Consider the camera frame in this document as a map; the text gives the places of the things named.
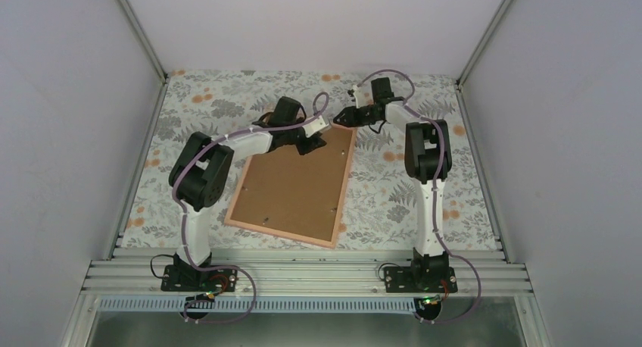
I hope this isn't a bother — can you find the brown cardboard backing board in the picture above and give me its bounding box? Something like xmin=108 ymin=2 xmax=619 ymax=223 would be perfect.
xmin=229 ymin=120 xmax=354 ymax=244

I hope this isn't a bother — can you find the pink wooden picture frame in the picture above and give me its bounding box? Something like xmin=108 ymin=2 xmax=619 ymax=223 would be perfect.
xmin=224 ymin=114 xmax=359 ymax=250

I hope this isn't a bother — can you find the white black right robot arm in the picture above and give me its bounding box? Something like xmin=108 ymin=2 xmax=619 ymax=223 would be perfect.
xmin=333 ymin=77 xmax=452 ymax=292

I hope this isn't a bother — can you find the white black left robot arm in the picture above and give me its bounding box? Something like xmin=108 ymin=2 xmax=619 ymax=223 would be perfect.
xmin=169 ymin=96 xmax=330 ymax=290

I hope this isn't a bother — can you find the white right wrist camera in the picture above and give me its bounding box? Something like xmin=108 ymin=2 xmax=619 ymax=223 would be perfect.
xmin=348 ymin=85 xmax=369 ymax=108

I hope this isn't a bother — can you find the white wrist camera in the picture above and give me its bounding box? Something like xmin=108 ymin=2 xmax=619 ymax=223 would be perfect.
xmin=348 ymin=85 xmax=369 ymax=108
xmin=302 ymin=116 xmax=331 ymax=138

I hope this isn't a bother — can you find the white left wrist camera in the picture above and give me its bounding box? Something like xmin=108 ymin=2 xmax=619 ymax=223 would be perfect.
xmin=302 ymin=116 xmax=331 ymax=138

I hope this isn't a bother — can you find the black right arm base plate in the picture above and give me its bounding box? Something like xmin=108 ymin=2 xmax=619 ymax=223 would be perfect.
xmin=382 ymin=265 xmax=459 ymax=294

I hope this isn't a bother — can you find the grey slotted cable duct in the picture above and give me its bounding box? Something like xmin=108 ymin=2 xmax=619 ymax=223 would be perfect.
xmin=97 ymin=295 xmax=415 ymax=314

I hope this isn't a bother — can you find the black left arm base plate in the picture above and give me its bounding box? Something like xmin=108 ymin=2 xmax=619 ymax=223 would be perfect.
xmin=160 ymin=265 xmax=238 ymax=293

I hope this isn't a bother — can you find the aluminium corner post left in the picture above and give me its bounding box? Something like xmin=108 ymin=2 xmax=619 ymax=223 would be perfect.
xmin=116 ymin=0 xmax=168 ymax=83

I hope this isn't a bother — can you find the aluminium corner post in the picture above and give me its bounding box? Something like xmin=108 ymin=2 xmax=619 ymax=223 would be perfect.
xmin=116 ymin=0 xmax=168 ymax=83
xmin=456 ymin=0 xmax=515 ymax=92

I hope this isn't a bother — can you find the aluminium corner post right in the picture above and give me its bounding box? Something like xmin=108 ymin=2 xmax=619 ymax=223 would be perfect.
xmin=456 ymin=0 xmax=515 ymax=92

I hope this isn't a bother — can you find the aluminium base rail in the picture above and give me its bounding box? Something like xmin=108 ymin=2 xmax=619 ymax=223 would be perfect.
xmin=81 ymin=248 xmax=534 ymax=297

